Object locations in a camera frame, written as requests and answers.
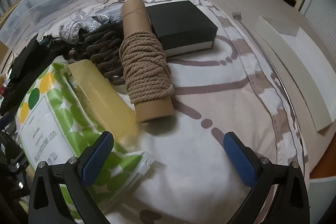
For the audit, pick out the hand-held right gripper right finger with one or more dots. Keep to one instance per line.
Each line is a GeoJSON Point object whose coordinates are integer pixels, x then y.
{"type": "Point", "coordinates": [240, 161]}

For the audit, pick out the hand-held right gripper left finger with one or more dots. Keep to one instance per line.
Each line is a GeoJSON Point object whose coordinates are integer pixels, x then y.
{"type": "Point", "coordinates": [97, 161]}

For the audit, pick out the green dotted wet wipes pack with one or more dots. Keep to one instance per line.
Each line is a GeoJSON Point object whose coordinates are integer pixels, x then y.
{"type": "Point", "coordinates": [52, 98]}

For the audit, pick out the yellow translucent plastic case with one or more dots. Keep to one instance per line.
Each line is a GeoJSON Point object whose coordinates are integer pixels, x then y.
{"type": "Point", "coordinates": [99, 92]}

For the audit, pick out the black stitched glove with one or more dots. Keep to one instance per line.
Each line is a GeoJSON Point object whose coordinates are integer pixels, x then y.
{"type": "Point", "coordinates": [29, 61]}

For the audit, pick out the white board piece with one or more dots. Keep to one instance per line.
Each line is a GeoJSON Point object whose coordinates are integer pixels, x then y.
{"type": "Point", "coordinates": [296, 74]}

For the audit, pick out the teal knitted item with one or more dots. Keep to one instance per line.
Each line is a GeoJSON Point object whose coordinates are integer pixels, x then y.
{"type": "Point", "coordinates": [48, 40]}

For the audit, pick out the metal back scratcher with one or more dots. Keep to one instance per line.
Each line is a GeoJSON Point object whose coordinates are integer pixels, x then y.
{"type": "Point", "coordinates": [237, 14]}

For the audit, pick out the black box with white base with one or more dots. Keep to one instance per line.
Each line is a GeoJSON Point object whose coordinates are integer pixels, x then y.
{"type": "Point", "coordinates": [181, 22]}

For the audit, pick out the beige bed sheet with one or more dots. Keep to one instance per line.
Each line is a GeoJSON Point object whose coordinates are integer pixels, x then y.
{"type": "Point", "coordinates": [262, 3]}

